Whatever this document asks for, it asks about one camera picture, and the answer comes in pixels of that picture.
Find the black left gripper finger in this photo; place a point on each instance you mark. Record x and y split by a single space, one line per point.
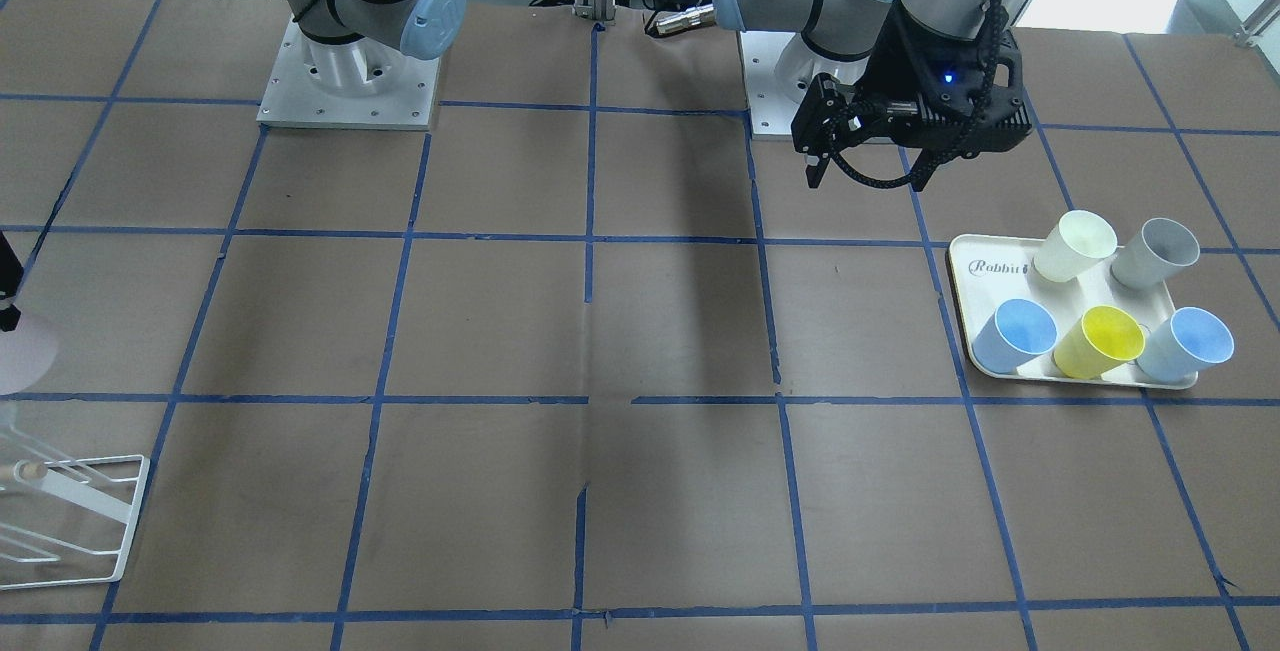
923 168
817 167

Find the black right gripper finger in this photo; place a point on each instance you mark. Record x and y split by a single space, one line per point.
12 273

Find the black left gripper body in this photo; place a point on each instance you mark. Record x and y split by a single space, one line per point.
893 68

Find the pink cup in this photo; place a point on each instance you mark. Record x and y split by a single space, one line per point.
29 346

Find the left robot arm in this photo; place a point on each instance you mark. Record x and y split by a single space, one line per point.
847 30

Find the cream white cup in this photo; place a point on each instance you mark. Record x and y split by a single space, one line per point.
1080 240

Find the blue cup near tray corner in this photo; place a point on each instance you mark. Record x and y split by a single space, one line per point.
1020 330

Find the grey cup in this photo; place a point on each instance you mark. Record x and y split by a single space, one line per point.
1162 248

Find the yellow cup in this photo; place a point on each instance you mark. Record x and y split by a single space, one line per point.
1104 338

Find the light blue cup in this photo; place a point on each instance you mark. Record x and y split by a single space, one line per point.
1189 341

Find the cream rabbit tray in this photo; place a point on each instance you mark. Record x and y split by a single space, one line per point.
988 270

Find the silver cylindrical connector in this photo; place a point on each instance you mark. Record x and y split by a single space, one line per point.
668 23

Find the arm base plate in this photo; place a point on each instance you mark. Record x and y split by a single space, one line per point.
402 96
776 69

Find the white wire cup rack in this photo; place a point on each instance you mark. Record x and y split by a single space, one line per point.
65 520

